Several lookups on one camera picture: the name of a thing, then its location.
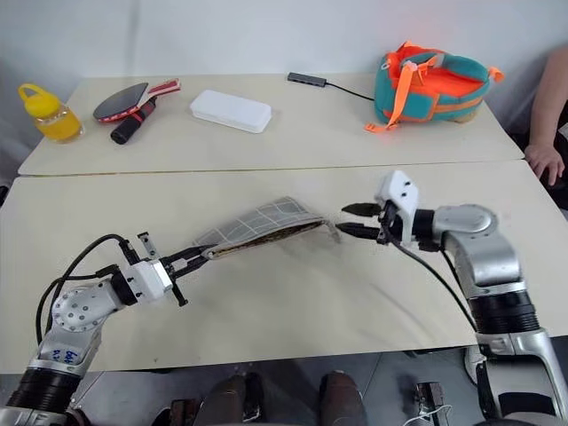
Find yellow lidded juice bottle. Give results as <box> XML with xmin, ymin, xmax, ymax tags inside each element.
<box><xmin>16</xmin><ymin>83</ymin><xmax>85</xmax><ymax>145</ymax></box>

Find teal and orange fabric bag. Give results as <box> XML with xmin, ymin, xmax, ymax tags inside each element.
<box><xmin>364</xmin><ymin>40</ymin><xmax>507</xmax><ymax>133</ymax></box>

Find grey plaid pouch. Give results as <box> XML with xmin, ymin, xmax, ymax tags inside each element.
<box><xmin>192</xmin><ymin>195</ymin><xmax>342</xmax><ymax>261</ymax></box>

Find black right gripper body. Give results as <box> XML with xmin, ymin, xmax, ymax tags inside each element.
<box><xmin>375</xmin><ymin>200</ymin><xmax>403</xmax><ymax>246</ymax></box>

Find dark rounded shape under table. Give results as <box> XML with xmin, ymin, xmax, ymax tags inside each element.
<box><xmin>201</xmin><ymin>371</ymin><xmax>268</xmax><ymax>426</ymax></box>
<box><xmin>318</xmin><ymin>369</ymin><xmax>370</xmax><ymax>426</ymax></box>

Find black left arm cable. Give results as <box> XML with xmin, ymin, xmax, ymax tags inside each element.
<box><xmin>35</xmin><ymin>233</ymin><xmax>134</xmax><ymax>336</ymax></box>

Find white plastic rectangular box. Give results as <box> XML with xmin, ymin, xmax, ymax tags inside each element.
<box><xmin>188</xmin><ymin>89</ymin><xmax>272</xmax><ymax>134</ymax></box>

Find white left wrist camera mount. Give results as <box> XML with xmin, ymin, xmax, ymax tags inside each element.
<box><xmin>118</xmin><ymin>259</ymin><xmax>173</xmax><ymax>304</ymax></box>

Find grey USB hub with cable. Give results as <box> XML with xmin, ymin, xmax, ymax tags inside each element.
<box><xmin>286</xmin><ymin>71</ymin><xmax>378</xmax><ymax>102</ymax></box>

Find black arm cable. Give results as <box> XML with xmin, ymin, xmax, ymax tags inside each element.
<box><xmin>389</xmin><ymin>239</ymin><xmax>480</xmax><ymax>332</ymax></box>
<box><xmin>35</xmin><ymin>233</ymin><xmax>134</xmax><ymax>336</ymax></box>

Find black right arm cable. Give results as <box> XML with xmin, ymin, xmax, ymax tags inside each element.
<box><xmin>389</xmin><ymin>239</ymin><xmax>480</xmax><ymax>332</ymax></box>

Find small dark block under table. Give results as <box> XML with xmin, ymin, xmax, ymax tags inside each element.
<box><xmin>170</xmin><ymin>398</ymin><xmax>200</xmax><ymax>426</ymax></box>

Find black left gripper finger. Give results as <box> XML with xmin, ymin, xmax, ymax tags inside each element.
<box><xmin>170</xmin><ymin>255</ymin><xmax>210</xmax><ymax>280</ymax></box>
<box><xmin>160</xmin><ymin>247</ymin><xmax>206</xmax><ymax>267</ymax></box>

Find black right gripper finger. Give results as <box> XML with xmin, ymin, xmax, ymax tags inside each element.
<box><xmin>340</xmin><ymin>201</ymin><xmax>384</xmax><ymax>219</ymax></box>
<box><xmin>335</xmin><ymin>222</ymin><xmax>383</xmax><ymax>241</ymax></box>

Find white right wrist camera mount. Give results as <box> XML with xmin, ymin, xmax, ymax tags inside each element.
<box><xmin>374</xmin><ymin>170</ymin><xmax>421</xmax><ymax>244</ymax></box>

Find black-faced table tennis paddle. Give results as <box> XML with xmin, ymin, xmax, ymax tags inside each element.
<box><xmin>91</xmin><ymin>77</ymin><xmax>183</xmax><ymax>123</ymax></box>

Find bystander bare hand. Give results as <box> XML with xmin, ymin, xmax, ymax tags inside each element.
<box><xmin>525</xmin><ymin>140</ymin><xmax>567</xmax><ymax>187</ymax></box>

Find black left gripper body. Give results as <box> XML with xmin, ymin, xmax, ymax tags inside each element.
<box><xmin>136</xmin><ymin>231</ymin><xmax>189</xmax><ymax>308</ymax></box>

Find dark block with white cord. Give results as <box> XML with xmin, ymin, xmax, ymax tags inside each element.
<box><xmin>412</xmin><ymin>380</ymin><xmax>447</xmax><ymax>421</ymax></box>

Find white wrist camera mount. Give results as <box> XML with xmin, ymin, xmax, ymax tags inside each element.
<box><xmin>374</xmin><ymin>170</ymin><xmax>421</xmax><ymax>244</ymax></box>
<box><xmin>118</xmin><ymin>259</ymin><xmax>173</xmax><ymax>304</ymax></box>

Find black marker pen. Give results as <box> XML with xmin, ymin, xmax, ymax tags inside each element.
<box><xmin>94</xmin><ymin>98</ymin><xmax>159</xmax><ymax>146</ymax></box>

